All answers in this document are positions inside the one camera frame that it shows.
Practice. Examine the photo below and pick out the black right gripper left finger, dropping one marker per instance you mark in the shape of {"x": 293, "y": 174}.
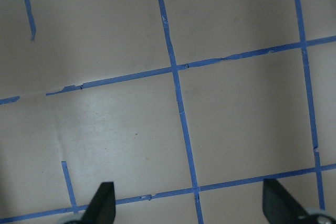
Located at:
{"x": 102, "y": 208}

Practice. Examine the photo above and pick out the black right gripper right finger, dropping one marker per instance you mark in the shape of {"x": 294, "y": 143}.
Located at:
{"x": 279, "y": 207}

